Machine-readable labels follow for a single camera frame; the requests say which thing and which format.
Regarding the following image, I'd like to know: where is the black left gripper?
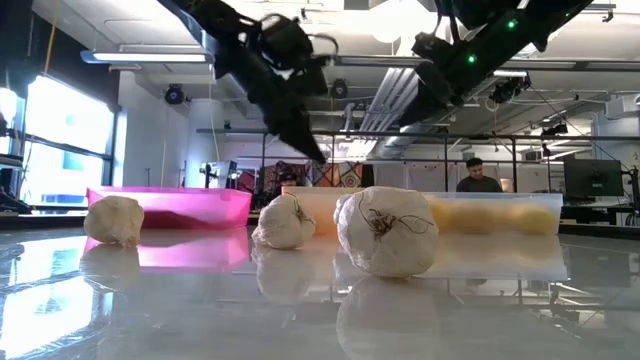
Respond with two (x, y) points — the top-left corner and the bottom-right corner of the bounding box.
(217, 44), (329, 164)

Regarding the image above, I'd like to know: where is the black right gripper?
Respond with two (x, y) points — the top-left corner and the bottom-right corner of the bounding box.
(398, 44), (506, 127)

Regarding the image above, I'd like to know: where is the white garlic bulb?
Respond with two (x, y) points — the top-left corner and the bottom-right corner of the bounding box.
(251, 192), (317, 250)
(83, 195), (145, 248)

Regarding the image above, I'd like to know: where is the orange-yellow lemon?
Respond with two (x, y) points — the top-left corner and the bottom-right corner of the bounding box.
(507, 203), (559, 235)

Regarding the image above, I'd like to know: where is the person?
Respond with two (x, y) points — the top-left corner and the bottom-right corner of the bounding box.
(455, 157), (504, 194)
(277, 170), (301, 197)

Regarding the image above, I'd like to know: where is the colourful patterned quilt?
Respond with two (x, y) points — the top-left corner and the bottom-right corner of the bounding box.
(259, 159), (365, 189)

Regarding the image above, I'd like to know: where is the round black ceiling device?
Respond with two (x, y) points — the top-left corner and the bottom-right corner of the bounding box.
(164, 83), (186, 106)
(329, 78), (350, 100)

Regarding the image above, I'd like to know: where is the white hanging cloth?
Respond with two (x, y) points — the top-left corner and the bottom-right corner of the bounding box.
(373, 162), (501, 194)

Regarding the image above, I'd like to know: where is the orange translucent plastic bin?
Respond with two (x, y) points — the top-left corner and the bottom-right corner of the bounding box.
(281, 186), (366, 237)

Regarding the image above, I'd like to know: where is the clear plastic bin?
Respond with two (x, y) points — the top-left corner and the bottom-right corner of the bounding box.
(422, 191), (565, 236)

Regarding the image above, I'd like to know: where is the garlic bulb with brown roots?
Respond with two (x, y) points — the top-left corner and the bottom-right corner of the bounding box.
(337, 185), (440, 279)

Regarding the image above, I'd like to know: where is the black ceiling spotlight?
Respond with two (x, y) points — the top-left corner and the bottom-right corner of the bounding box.
(541, 121), (570, 137)

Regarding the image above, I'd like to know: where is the pink translucent plastic bin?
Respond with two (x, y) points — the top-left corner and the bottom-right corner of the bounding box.
(85, 186), (253, 230)

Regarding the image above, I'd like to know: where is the long ceiling light fixture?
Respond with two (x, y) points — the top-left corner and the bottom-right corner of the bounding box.
(79, 48), (216, 65)

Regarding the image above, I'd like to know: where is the black computer monitor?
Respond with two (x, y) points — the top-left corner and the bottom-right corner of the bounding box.
(563, 158), (625, 198)

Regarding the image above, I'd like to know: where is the white air conditioning unit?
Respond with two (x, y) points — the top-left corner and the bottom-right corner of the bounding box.
(604, 93), (640, 120)

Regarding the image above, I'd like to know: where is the large glass window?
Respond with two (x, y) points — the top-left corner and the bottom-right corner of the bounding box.
(0, 74), (117, 207)

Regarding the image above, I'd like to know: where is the silver ventilation duct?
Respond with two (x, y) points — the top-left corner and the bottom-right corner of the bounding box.
(359, 64), (501, 161)

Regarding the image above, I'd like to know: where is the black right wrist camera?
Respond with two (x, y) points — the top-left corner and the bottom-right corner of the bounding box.
(411, 32), (454, 64)

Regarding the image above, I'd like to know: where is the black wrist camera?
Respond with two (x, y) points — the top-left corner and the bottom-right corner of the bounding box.
(411, 32), (454, 64)
(257, 13), (314, 71)

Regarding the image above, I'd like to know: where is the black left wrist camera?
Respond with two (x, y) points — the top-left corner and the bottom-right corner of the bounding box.
(257, 13), (314, 71)

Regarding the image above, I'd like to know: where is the black metal rack frame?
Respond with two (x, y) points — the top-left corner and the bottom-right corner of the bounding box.
(196, 128), (640, 194)

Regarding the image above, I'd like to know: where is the black left wrist camera cable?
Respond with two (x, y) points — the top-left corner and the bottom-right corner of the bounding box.
(309, 31), (341, 57)

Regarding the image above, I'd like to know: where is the yellow hanging cable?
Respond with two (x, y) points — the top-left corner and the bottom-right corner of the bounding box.
(44, 0), (60, 76)

